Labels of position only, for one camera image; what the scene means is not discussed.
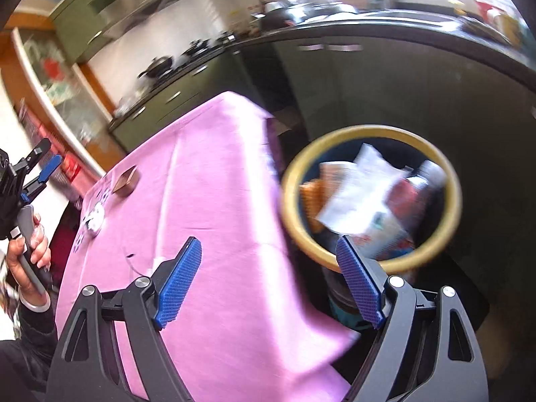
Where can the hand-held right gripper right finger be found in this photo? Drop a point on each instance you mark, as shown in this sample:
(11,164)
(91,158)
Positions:
(360,284)

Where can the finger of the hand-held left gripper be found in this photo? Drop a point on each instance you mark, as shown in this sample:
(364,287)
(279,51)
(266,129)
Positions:
(26,196)
(51,167)

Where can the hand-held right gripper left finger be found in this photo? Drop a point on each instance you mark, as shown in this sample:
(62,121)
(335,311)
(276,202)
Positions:
(180,284)

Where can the white printed plastic package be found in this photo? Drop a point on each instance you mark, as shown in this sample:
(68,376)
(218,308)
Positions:
(385,234)

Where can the crushed red soda can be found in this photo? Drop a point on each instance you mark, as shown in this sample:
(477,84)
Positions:
(404,197)

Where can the clear plastic bag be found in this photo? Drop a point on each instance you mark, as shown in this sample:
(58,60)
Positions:
(360,184)

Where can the yellow-rimmed dark trash bin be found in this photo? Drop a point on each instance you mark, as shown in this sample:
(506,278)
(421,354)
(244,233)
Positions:
(289,201)

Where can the person's left forearm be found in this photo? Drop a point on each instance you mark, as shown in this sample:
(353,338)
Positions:
(29,343)

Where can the person's left hand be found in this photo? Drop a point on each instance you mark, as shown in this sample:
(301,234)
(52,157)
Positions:
(42,247)

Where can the white printed tube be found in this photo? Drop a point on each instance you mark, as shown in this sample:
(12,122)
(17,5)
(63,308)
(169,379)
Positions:
(94,220)

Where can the brown plastic tray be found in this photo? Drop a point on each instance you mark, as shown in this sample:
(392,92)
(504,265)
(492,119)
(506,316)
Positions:
(125,182)

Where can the glass door with decals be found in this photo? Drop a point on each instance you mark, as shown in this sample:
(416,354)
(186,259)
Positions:
(54,75)

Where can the crumpled pale plastic bag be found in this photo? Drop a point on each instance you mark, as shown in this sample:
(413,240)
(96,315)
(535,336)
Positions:
(127,104)

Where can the pink floral tablecloth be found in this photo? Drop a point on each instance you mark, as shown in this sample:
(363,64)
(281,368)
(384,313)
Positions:
(217,176)

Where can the dark lidded wok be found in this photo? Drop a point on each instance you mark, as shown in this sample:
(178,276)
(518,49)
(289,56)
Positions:
(157,67)

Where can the black lidded frying pan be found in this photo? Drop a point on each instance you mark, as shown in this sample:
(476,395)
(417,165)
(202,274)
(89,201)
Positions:
(196,48)

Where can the green base cabinets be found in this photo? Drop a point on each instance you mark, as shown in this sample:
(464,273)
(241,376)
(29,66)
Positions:
(356,92)

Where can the red cup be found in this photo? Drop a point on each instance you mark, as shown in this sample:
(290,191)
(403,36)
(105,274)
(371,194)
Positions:
(489,10)

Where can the green wall cabinets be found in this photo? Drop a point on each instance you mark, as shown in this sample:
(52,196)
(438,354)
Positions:
(104,4)

